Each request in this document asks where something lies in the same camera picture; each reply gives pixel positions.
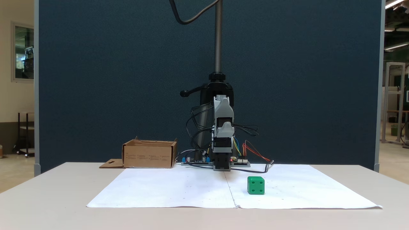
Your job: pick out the green bin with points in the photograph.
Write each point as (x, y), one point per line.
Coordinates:
(394, 130)

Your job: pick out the white paper sheet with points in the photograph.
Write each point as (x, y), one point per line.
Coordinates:
(166, 188)
(303, 188)

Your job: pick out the framed wall window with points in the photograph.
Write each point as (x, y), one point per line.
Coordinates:
(24, 51)

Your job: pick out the green dice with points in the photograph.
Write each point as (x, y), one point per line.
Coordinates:
(256, 186)

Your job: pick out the black tripod with metal column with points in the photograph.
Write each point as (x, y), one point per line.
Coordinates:
(218, 38)

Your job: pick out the aluminium profile frame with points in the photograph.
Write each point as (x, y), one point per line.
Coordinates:
(387, 95)

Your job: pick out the ceiling light strip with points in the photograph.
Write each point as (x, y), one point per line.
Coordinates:
(393, 3)
(389, 29)
(396, 46)

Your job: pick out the circuit board with white connectors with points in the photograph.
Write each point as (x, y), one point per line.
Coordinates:
(241, 163)

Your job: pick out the dark blue partition panel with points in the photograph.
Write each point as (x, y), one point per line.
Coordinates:
(96, 80)

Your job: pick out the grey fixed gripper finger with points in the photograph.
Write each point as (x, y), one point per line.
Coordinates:
(225, 131)

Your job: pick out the brown cardboard box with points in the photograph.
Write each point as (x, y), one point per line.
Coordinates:
(147, 158)

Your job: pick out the black shelf cart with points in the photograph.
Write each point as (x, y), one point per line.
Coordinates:
(27, 127)

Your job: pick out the circuit board with blue capacitors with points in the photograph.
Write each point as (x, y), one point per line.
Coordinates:
(195, 163)

